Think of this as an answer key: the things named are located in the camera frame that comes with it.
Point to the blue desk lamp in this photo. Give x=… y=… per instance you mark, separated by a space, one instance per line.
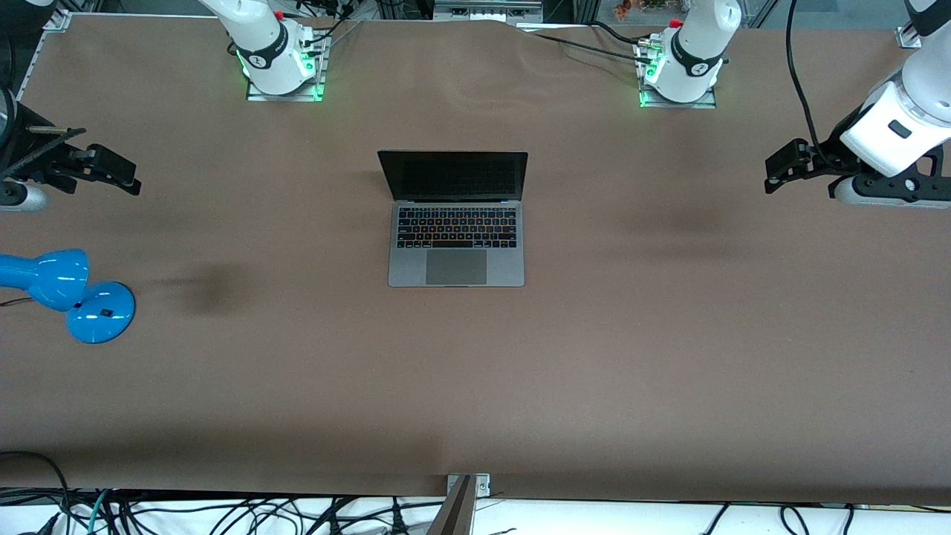
x=100 y=312

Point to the metal post with bracket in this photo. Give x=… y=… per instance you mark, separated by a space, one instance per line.
x=461 y=513

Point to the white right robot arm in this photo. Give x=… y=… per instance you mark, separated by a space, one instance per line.
x=260 y=44

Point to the aluminium corner bracket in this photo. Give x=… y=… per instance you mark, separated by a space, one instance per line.
x=908 y=37
x=58 y=20

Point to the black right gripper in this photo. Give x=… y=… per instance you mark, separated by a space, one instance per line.
x=28 y=154

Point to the orange background object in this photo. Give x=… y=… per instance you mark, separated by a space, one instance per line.
x=622 y=9

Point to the grey metal frame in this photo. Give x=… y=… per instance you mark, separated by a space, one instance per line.
x=487 y=9

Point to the grey laptop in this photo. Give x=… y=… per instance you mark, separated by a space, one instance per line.
x=457 y=267

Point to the brown table cover sheet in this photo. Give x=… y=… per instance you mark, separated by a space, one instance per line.
x=669 y=334

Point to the aluminium table edge rail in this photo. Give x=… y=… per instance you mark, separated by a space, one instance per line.
x=31 y=67

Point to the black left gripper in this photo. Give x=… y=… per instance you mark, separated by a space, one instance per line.
x=827 y=157

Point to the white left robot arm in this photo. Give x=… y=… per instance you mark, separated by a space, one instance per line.
x=695 y=59

